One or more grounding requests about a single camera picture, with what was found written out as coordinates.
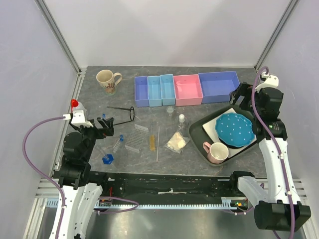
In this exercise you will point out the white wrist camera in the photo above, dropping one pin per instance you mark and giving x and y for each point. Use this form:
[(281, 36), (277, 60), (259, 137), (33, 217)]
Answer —
[(78, 118), (267, 81)]

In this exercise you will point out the blue dotted plate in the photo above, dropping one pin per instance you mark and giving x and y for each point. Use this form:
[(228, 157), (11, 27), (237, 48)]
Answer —
[(234, 130)]

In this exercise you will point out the black metal ring stand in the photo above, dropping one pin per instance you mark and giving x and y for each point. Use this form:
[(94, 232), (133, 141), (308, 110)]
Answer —
[(131, 111)]

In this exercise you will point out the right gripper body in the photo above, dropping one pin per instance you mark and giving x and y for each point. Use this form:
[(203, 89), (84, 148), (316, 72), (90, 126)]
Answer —
[(246, 103)]

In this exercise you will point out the blue base measuring cylinder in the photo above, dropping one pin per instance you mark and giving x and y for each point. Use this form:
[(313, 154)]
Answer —
[(107, 158)]

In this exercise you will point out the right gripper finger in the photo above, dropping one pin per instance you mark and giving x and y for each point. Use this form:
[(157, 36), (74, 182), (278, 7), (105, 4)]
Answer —
[(234, 96), (242, 88)]

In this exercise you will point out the clear test tube rack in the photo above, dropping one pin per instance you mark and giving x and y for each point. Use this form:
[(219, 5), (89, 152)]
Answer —
[(137, 138)]

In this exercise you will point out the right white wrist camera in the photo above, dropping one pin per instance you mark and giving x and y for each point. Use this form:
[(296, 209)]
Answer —
[(267, 81)]

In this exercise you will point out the left light blue bin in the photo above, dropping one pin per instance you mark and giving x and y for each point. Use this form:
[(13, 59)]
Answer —
[(154, 91)]

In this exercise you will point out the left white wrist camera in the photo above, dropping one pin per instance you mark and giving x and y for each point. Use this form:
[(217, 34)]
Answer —
[(78, 118)]

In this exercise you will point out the small glass stopper bottle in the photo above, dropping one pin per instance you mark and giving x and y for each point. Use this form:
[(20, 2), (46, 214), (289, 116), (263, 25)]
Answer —
[(170, 110)]

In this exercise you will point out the brown test tube brush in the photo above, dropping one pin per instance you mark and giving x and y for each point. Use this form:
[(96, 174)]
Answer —
[(152, 138)]

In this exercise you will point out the dark green tray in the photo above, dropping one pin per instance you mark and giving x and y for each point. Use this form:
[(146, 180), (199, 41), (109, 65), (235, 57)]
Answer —
[(198, 135)]

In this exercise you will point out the pink bin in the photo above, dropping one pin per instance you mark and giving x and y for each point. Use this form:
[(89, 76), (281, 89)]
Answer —
[(188, 91)]

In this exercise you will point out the white square plate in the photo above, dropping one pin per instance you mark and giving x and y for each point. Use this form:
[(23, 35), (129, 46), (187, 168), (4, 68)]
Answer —
[(209, 129)]

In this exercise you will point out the right light blue bin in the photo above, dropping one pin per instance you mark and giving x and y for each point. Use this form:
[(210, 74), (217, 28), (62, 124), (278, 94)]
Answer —
[(167, 89)]

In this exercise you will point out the glass dropper bottle white bulb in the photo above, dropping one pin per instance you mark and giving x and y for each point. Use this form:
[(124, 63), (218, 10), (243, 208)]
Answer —
[(182, 123)]

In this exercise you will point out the pink mug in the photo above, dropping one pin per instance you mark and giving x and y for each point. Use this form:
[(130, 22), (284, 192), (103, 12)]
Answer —
[(216, 152)]

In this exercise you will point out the light blue bin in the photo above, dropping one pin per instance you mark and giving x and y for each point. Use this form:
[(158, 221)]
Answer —
[(154, 91), (167, 89)]

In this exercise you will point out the small purple bin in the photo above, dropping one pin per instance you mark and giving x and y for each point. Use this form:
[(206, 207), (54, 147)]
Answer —
[(141, 91)]

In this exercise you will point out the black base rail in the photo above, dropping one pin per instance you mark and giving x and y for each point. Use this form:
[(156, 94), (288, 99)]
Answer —
[(153, 189)]

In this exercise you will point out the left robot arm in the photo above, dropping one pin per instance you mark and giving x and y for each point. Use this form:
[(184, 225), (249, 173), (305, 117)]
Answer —
[(80, 193)]

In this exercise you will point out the large purple bin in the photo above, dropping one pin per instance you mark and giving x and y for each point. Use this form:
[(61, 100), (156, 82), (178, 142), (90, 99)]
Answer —
[(217, 86)]

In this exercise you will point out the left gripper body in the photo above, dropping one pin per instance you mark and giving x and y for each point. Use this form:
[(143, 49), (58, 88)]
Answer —
[(91, 133)]

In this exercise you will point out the red cap wash bottle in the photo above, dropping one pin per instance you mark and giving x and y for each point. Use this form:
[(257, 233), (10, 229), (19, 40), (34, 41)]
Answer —
[(76, 105)]

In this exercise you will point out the bag of white gloves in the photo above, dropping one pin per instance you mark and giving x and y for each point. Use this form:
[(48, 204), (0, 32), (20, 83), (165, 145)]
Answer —
[(177, 142)]

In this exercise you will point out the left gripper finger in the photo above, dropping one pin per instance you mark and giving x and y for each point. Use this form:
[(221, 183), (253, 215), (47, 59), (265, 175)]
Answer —
[(108, 132), (106, 123)]

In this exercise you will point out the beige patterned mug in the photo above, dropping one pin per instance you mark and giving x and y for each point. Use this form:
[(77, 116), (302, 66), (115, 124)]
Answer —
[(109, 81)]

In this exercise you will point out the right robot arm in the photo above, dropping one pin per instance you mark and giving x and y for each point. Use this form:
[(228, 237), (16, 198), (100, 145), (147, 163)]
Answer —
[(278, 208)]

